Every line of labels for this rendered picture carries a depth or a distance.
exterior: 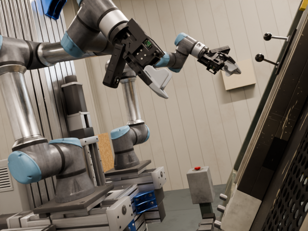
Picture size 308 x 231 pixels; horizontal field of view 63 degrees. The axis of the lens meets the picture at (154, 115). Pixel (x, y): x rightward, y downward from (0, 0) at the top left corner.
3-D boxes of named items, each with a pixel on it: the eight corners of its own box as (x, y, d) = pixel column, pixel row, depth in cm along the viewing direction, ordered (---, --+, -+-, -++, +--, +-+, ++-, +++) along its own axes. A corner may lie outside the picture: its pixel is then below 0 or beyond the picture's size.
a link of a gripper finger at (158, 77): (178, 85, 58) (154, 55, 60) (160, 101, 60) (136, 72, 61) (181, 85, 61) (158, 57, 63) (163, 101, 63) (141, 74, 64)
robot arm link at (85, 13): (88, 9, 74) (104, -15, 70) (109, 36, 72) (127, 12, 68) (68, 3, 67) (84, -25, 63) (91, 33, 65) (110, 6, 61)
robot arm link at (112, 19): (93, 27, 64) (109, 36, 71) (104, 41, 63) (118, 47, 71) (113, 5, 62) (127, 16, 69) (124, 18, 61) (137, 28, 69)
